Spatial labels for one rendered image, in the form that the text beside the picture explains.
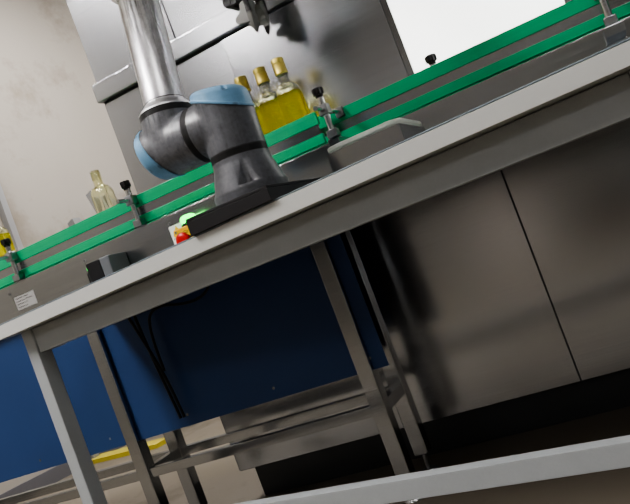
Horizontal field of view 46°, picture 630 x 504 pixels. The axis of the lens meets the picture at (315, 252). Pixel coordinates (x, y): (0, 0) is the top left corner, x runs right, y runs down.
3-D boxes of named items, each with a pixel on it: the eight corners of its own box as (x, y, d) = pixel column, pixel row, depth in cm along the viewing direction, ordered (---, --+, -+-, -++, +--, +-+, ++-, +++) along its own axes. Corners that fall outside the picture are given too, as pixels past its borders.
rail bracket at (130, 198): (150, 224, 201) (132, 178, 201) (133, 227, 194) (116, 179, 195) (138, 230, 203) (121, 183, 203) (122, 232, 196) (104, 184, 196)
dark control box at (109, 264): (136, 280, 202) (125, 251, 203) (118, 284, 195) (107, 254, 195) (113, 289, 206) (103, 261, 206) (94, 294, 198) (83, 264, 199)
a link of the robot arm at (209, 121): (246, 140, 139) (223, 72, 139) (191, 165, 145) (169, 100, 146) (278, 140, 150) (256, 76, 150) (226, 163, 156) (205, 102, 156)
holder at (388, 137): (441, 158, 177) (429, 127, 177) (412, 158, 152) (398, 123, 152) (377, 184, 184) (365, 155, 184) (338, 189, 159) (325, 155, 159)
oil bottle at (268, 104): (308, 163, 200) (280, 88, 200) (300, 163, 195) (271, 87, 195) (290, 171, 202) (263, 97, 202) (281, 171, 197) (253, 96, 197)
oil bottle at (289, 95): (326, 155, 197) (298, 79, 198) (318, 155, 192) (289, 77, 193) (308, 163, 200) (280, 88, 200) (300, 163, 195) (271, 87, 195)
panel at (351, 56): (575, 9, 182) (525, -121, 183) (574, 6, 179) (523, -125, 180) (266, 151, 217) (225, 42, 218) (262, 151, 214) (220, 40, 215)
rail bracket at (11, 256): (28, 279, 219) (13, 236, 219) (9, 283, 212) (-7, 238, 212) (18, 283, 220) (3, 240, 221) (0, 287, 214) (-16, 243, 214)
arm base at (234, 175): (253, 192, 136) (236, 140, 137) (202, 216, 146) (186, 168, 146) (305, 182, 148) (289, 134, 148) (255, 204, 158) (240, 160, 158)
